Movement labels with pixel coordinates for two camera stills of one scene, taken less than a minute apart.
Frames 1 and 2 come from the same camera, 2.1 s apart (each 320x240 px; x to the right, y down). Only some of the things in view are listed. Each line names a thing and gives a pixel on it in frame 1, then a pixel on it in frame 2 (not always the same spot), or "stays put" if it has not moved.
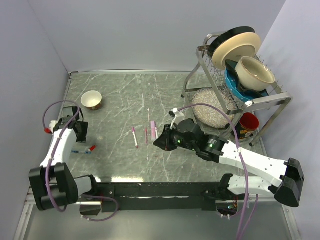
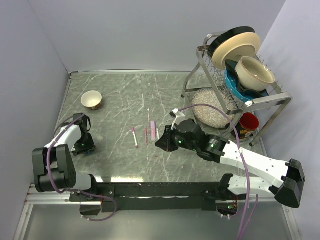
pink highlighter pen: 153,131 stays put
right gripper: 164,141 stays put
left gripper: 81,138 to 90,147
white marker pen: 135,137 stays put
